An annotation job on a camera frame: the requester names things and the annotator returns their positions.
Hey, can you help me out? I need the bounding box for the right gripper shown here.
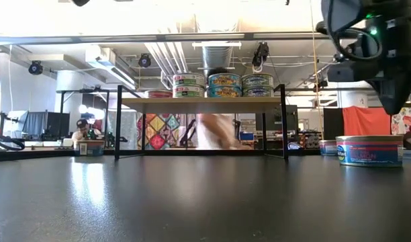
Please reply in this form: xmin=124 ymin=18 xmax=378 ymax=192
xmin=365 ymin=13 xmax=411 ymax=115

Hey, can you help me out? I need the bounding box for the teal yellow label tuna can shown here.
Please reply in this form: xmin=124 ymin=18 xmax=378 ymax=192
xmin=208 ymin=85 xmax=242 ymax=98
xmin=208 ymin=73 xmax=242 ymax=87

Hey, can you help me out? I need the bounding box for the colourful floral poster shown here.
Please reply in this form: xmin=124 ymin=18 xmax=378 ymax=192
xmin=391 ymin=106 xmax=411 ymax=135

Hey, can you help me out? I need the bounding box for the orange fabric panel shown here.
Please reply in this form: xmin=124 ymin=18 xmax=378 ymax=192
xmin=342 ymin=106 xmax=392 ymax=137

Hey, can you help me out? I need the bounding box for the white column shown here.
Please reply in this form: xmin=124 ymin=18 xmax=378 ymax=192
xmin=336 ymin=89 xmax=369 ymax=108

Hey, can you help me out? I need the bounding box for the black panel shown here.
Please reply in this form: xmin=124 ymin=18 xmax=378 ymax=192
xmin=322 ymin=107 xmax=344 ymax=141

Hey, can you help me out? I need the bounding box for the black hanging ceiling device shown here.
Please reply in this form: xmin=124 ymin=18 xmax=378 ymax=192
xmin=312 ymin=77 xmax=329 ymax=93

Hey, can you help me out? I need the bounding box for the black ceiling spotlight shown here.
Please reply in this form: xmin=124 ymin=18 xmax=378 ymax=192
xmin=28 ymin=60 xmax=44 ymax=75
xmin=138 ymin=52 xmax=152 ymax=69

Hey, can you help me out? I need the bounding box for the black screen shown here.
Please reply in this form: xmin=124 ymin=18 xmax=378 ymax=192
xmin=46 ymin=112 xmax=71 ymax=138

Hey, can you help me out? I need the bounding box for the grey blue partition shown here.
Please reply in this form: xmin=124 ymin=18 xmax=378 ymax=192
xmin=22 ymin=110 xmax=47 ymax=137

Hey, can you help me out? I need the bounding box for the white ceiling light bar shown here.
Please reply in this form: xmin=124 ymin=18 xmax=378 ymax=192
xmin=191 ymin=40 xmax=242 ymax=48

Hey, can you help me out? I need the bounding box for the colourful patchwork quilt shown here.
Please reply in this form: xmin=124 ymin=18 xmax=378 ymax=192
xmin=136 ymin=113 xmax=181 ymax=151

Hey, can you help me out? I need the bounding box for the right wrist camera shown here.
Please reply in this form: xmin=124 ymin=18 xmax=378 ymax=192
xmin=327 ymin=60 xmax=383 ymax=83

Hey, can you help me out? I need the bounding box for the grey overhead frame bar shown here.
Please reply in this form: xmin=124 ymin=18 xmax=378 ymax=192
xmin=0 ymin=30 xmax=330 ymax=44

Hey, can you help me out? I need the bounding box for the yellow hanging cable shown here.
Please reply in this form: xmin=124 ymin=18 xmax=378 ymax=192
xmin=308 ymin=0 xmax=324 ymax=140

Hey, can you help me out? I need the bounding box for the background black frame rig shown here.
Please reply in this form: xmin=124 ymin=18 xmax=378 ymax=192
xmin=56 ymin=87 xmax=111 ymax=149

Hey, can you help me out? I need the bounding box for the black hanging cable reel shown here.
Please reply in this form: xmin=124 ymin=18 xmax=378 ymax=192
xmin=251 ymin=42 xmax=270 ymax=74

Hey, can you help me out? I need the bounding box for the silver air duct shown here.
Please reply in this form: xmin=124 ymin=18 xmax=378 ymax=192
xmin=201 ymin=45 xmax=234 ymax=75

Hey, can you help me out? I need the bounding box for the black cable loop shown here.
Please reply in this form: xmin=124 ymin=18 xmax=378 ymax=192
xmin=0 ymin=132 xmax=26 ymax=151

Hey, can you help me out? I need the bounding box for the wooden shelf black frame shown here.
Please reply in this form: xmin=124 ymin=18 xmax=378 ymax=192
xmin=113 ymin=83 xmax=289 ymax=161

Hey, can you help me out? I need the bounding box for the black aluminium table frame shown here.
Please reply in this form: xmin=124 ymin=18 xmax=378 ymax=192
xmin=0 ymin=147 xmax=337 ymax=163

